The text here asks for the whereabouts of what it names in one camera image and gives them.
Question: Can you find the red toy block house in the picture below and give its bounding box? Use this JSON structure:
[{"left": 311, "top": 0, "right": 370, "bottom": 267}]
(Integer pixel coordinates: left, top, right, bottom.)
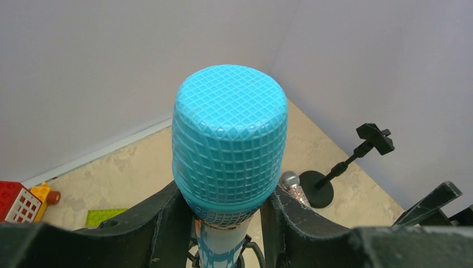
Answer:
[{"left": 1, "top": 181, "right": 61, "bottom": 223}]

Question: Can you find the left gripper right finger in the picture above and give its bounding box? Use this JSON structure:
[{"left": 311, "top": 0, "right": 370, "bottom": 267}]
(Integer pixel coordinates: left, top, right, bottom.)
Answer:
[{"left": 260, "top": 188, "right": 472, "bottom": 267}]

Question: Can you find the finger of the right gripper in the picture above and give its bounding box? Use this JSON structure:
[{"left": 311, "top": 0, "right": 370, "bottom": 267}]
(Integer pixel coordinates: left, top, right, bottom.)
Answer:
[{"left": 393, "top": 181, "right": 472, "bottom": 227}]

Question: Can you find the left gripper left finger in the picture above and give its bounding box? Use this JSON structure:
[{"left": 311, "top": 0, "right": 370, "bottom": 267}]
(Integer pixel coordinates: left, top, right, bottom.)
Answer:
[{"left": 1, "top": 183, "right": 192, "bottom": 267}]

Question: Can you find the black round-base mic stand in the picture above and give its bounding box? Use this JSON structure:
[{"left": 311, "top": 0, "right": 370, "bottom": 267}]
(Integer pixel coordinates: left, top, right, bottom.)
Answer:
[{"left": 299, "top": 123, "right": 395, "bottom": 209}]

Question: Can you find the blue toy microphone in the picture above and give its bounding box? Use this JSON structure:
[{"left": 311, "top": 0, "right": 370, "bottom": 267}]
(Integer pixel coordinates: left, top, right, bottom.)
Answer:
[{"left": 172, "top": 64, "right": 288, "bottom": 267}]

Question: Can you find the tripod shock-mount mic stand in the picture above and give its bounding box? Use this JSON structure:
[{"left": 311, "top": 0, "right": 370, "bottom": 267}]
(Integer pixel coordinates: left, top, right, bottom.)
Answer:
[{"left": 186, "top": 234, "right": 266, "bottom": 267}]

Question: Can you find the silver glitter microphone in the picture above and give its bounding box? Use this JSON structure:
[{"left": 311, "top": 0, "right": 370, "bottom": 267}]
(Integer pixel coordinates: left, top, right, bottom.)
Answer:
[{"left": 278, "top": 170, "right": 310, "bottom": 207}]

